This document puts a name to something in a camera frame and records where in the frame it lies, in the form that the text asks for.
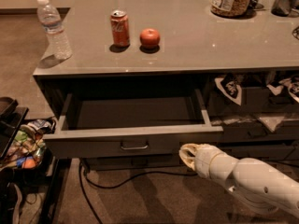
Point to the grey drawer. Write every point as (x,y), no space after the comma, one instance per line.
(96,128)
(132,162)

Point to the grey counter cabinet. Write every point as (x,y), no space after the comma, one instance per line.
(195,47)

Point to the black white snack bag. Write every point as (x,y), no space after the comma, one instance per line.
(230,88)

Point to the grey top drawer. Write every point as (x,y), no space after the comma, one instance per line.
(96,128)

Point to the black tray stand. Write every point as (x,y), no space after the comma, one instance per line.
(11,118)

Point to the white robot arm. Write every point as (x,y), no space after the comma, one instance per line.
(258,185)

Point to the bin of snack packets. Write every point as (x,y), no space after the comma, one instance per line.
(28,147)

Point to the orange soda can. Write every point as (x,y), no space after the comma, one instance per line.
(120,28)

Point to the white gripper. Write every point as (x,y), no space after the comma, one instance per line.
(205,160)

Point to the grey bottom drawer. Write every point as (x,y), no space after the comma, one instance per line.
(132,162)

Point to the clear plastic water bottle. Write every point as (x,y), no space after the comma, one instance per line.
(52,23)

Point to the metal drawer handle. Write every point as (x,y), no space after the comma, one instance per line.
(130,146)

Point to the red apple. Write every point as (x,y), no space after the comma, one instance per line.
(149,38)

